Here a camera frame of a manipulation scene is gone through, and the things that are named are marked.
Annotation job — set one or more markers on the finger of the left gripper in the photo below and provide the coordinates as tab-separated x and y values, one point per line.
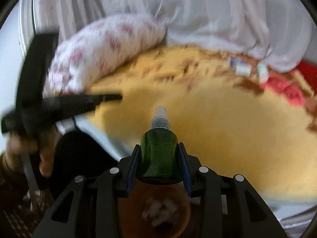
108	98

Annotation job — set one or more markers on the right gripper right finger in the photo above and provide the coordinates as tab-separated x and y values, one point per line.
198	180

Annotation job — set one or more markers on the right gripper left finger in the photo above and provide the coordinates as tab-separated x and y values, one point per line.
121	183

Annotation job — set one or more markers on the dark green small bottle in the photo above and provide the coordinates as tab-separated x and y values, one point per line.
158	147

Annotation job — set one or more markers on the orange trash bin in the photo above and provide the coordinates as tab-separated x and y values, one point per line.
154	211

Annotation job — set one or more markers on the person left hand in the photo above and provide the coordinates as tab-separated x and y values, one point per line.
18	146

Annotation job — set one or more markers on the floral pink white pillow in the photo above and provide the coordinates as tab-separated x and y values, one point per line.
100	48

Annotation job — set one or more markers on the yellow floral plush blanket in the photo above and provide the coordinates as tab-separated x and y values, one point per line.
233	124

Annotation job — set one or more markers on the blue white medicine box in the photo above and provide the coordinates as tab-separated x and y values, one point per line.
239	67

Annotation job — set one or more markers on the white slim bottle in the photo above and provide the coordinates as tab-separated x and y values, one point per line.
263	73

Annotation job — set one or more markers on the red blanket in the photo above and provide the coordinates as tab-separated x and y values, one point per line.
309	72

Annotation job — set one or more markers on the sheer white curtain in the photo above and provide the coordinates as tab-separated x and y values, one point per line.
279	32

